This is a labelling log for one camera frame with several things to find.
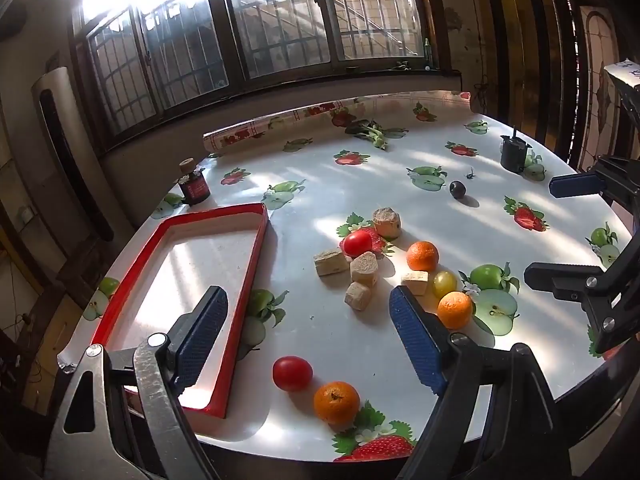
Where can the fruit print tablecloth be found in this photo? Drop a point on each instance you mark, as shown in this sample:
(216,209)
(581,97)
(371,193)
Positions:
(350,185)

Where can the dark bottle with cork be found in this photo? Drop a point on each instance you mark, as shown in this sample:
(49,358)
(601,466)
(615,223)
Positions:
(192,185)

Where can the dark wooden chair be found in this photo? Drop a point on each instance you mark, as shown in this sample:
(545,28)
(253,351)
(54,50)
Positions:
(55,270)

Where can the small dark stem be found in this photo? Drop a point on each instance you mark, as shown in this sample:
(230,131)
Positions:
(470,174)

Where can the round beige stalk piece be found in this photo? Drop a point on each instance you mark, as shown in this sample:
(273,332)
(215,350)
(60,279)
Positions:
(386,221)

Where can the patterned glass door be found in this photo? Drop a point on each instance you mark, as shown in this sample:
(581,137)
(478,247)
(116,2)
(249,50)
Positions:
(597,85)

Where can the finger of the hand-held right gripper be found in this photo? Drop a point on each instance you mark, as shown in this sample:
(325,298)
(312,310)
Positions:
(575,185)
(560,280)

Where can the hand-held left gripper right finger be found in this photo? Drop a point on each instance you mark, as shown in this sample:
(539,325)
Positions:
(415,340)

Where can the red rimmed white tray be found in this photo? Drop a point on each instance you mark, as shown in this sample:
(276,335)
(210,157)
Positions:
(200,270)

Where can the dark purple grape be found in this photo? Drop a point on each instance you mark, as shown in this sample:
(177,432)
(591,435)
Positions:
(457,189)

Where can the orange tangerine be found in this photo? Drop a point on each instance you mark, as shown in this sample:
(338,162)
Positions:
(422,256)
(455,310)
(336,402)

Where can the yellow-green grape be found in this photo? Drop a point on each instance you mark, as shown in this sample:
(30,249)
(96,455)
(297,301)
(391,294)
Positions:
(445,282)

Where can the dark framed barred window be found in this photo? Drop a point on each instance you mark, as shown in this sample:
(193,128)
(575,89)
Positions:
(250,25)

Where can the rectangular beige stalk piece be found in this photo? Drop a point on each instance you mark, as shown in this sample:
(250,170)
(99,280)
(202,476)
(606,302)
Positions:
(331,262)

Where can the green leafy vegetable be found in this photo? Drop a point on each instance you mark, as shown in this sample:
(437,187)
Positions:
(372,132)

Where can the red tomato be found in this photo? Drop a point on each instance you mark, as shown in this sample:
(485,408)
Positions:
(357,242)
(292,372)

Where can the green bottle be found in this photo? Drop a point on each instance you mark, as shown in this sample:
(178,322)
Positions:
(426,52)

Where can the small black container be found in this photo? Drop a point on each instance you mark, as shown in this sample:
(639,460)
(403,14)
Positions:
(514,154)

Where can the small beige stalk piece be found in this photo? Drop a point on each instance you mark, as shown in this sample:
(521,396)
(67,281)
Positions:
(415,281)

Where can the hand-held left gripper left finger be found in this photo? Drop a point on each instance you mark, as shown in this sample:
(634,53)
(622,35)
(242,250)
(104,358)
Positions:
(200,335)

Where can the white standing air conditioner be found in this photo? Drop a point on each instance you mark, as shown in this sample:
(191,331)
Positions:
(60,150)

